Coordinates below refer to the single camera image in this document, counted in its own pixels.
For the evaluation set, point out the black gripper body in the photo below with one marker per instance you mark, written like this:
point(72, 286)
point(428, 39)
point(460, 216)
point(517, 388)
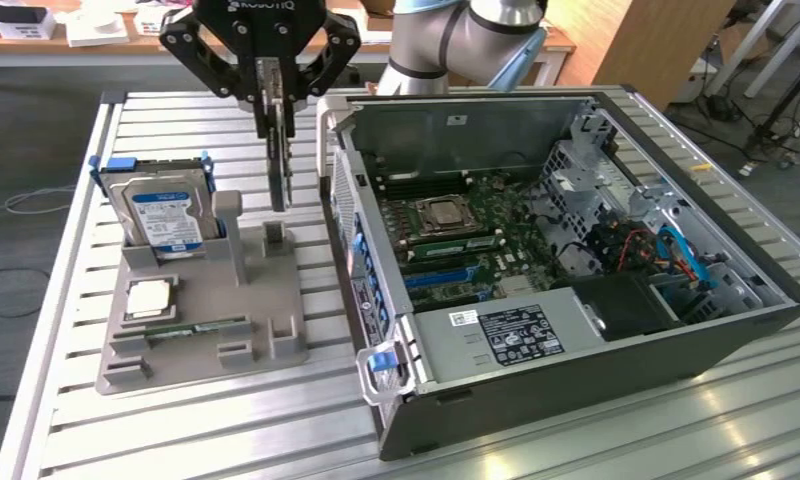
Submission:
point(266, 25)

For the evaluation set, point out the green graphics card black cooler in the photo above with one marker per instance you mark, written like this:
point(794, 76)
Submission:
point(278, 170)

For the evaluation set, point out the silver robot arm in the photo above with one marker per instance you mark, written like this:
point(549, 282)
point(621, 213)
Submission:
point(433, 40)

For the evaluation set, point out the white paper stack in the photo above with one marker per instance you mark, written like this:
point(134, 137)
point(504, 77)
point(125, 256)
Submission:
point(376, 22)

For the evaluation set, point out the small white box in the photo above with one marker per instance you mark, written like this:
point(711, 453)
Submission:
point(148, 22)

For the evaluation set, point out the white round dial device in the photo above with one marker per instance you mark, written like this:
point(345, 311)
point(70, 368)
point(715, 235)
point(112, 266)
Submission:
point(100, 30)

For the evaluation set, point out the white box black lid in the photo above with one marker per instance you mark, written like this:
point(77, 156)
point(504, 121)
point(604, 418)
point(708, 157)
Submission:
point(22, 27)

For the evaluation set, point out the hard disk in blue caddy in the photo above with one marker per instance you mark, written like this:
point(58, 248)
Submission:
point(162, 215)

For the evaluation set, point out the metal CPU socket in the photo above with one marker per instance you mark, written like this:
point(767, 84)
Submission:
point(425, 220)

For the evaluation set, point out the installed silver CPU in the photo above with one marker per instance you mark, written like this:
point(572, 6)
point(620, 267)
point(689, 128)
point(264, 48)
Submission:
point(448, 214)

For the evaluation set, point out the blue card latch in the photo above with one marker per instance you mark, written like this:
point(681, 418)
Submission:
point(367, 265)
point(359, 244)
point(381, 306)
point(373, 283)

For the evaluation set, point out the blue expansion slot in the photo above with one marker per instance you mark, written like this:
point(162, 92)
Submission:
point(440, 274)

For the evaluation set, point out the grey plastic parts rack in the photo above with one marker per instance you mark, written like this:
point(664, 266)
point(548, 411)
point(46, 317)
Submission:
point(266, 295)

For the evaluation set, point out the loose silver CPU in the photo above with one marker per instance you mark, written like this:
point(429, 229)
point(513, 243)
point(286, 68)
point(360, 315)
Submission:
point(148, 300)

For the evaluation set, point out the wooden cabinet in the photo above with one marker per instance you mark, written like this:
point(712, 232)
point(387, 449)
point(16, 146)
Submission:
point(660, 45)

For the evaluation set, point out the green motherboard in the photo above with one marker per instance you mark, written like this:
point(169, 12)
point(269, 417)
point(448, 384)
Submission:
point(513, 260)

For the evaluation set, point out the silver chipset heat sink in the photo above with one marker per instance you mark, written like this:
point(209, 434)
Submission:
point(519, 286)

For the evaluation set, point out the loose green RAM stick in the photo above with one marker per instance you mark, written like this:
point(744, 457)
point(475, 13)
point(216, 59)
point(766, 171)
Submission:
point(173, 330)

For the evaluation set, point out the yellow clip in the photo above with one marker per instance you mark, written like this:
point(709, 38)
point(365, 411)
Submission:
point(700, 168)

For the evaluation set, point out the grey power supply unit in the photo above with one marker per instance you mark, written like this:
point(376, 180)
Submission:
point(453, 350)

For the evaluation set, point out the blue release tab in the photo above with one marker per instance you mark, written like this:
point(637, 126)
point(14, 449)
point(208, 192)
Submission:
point(381, 362)

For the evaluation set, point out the black tripod stand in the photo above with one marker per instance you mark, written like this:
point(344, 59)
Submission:
point(783, 108)

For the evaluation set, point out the black open PC case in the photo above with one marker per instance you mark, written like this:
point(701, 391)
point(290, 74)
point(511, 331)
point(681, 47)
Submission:
point(573, 400)

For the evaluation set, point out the wooden desk white frame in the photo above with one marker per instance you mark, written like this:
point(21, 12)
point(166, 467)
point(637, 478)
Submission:
point(376, 49)
point(13, 46)

